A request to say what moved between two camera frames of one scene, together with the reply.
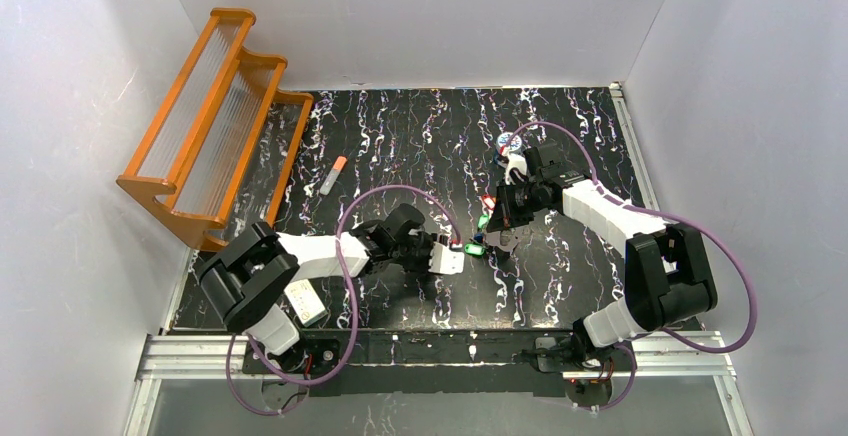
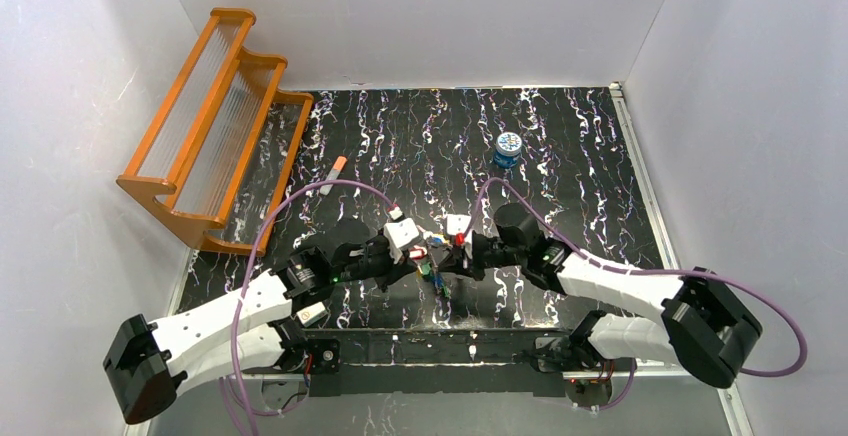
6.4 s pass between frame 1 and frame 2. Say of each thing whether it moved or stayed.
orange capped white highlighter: stayed
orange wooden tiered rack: stayed
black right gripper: moved
